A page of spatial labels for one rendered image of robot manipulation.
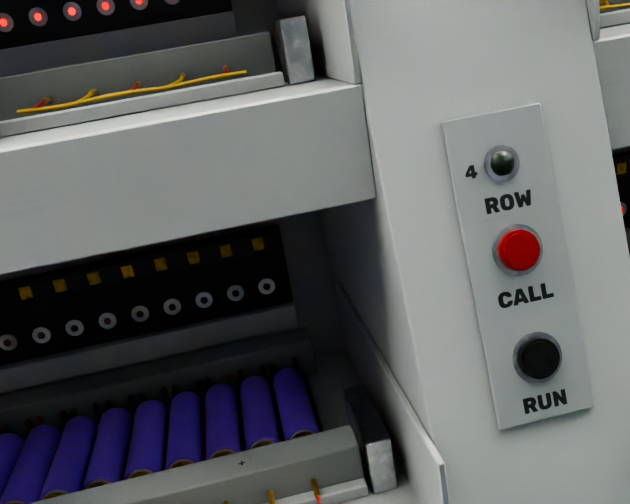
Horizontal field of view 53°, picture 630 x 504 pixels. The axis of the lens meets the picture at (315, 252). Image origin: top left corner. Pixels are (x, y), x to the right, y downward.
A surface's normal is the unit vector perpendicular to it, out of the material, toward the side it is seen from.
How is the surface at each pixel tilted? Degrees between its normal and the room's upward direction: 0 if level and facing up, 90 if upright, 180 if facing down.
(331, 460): 106
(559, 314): 90
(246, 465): 16
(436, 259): 90
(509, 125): 90
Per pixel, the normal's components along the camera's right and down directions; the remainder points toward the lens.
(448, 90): 0.12, 0.04
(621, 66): 0.17, 0.31
